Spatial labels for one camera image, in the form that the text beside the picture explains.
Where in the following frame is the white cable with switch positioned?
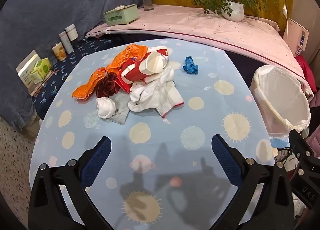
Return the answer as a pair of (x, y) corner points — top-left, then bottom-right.
(277, 0), (290, 43)

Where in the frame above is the grey-blue blanket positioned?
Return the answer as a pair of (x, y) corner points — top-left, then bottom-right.
(0, 0), (144, 130)

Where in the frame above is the white cup with grey lid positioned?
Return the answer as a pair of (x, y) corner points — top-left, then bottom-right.
(65, 23), (79, 43)

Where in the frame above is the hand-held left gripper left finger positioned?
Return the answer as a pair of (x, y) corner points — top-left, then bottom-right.
(28, 136), (118, 230)

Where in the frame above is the orange plastic bag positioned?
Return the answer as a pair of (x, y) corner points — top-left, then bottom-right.
(72, 44), (150, 100)

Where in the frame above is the white rag with red edge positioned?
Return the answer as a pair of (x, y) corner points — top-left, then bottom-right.
(155, 80), (185, 125)

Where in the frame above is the blue planet print tablecloth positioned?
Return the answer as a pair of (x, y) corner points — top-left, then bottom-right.
(29, 38), (275, 230)

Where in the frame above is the white card box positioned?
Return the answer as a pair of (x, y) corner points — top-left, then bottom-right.
(16, 50), (42, 88)

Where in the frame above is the pink blanket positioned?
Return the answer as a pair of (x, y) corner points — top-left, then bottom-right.
(85, 4), (314, 98)

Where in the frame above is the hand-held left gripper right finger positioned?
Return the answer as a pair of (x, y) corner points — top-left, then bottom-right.
(211, 134), (296, 230)

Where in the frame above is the light blue plastic bag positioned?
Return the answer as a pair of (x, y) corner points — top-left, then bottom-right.
(269, 132), (292, 149)

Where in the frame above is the red cloth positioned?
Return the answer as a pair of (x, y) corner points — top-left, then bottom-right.
(296, 54), (318, 93)

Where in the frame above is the navy patterned cloth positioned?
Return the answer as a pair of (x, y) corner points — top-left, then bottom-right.
(31, 34), (130, 120)

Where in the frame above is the black cable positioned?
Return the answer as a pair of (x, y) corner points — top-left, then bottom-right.
(272, 145), (300, 168)

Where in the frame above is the dark red wrapper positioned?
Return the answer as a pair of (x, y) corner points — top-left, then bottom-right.
(95, 73), (118, 98)

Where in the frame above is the trash bin with white liner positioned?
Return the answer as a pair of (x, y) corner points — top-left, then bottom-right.
(250, 65), (312, 133)

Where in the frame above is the white tissue ball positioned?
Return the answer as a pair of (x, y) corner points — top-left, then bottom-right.
(95, 97), (117, 118)

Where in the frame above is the blue measuring tape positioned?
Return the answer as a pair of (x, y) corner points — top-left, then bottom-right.
(182, 56), (199, 74)

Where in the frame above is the green tissue pack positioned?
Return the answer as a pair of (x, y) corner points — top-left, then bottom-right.
(29, 58), (52, 85)

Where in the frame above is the white appliance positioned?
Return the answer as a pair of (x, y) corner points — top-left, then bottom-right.
(282, 18), (310, 57)

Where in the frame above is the brown thin book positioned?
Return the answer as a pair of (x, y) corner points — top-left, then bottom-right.
(29, 69), (57, 97)

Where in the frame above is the white slim bottle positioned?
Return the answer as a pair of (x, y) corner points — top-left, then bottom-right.
(59, 31), (75, 54)

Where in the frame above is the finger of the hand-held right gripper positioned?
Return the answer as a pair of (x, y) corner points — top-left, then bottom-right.
(288, 129), (316, 162)

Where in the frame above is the grey-green cloth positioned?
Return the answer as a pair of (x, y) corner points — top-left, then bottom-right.
(110, 93), (131, 125)

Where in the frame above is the green tissue box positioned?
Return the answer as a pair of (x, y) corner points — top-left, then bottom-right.
(104, 4), (140, 26)

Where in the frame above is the yellow patterned cup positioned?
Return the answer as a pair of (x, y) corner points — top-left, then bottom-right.
(52, 42), (67, 62)

